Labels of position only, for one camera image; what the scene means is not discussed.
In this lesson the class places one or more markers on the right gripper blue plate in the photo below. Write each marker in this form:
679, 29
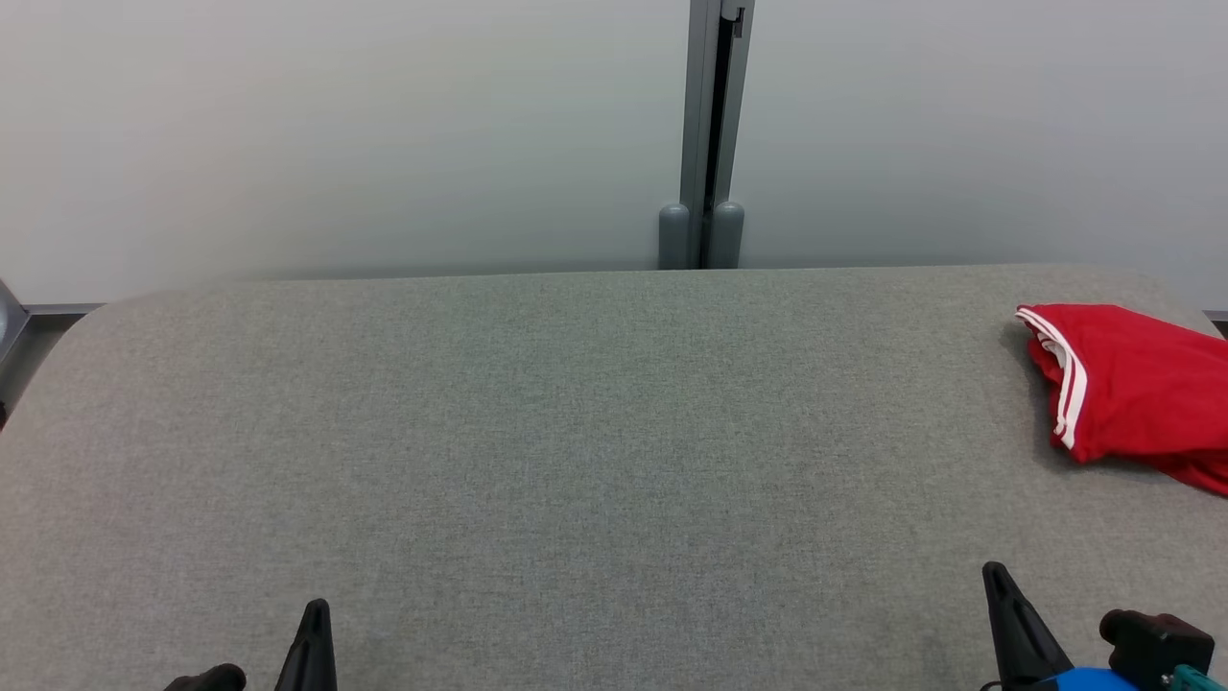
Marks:
1084, 679

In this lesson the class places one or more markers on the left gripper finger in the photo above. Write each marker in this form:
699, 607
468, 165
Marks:
312, 653

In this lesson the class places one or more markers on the red shorts with logo print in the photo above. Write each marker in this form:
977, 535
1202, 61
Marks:
1199, 477

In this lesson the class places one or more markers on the red jersey with white stripes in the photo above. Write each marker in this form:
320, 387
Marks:
1142, 384

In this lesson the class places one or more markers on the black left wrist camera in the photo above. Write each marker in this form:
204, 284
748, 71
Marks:
206, 679

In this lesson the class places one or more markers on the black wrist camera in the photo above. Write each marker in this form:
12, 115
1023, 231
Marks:
1151, 643
206, 679

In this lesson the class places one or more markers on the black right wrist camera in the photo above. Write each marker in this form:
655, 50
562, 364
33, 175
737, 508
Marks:
1151, 643

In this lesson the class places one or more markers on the teal right camera connector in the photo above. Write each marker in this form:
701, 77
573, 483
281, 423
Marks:
1190, 679

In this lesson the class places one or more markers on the grey partition base rail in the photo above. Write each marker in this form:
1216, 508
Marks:
58, 309

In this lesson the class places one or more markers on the grey double partition post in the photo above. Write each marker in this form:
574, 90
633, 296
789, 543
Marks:
705, 125

